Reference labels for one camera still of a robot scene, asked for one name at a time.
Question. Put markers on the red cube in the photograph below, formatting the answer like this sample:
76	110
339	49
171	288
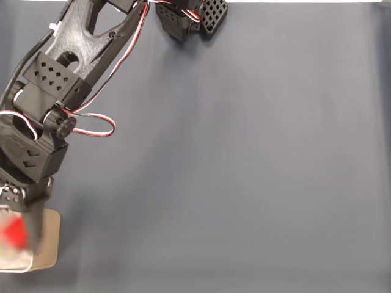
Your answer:
13	230

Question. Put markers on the beige box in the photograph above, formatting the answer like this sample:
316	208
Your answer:
49	241

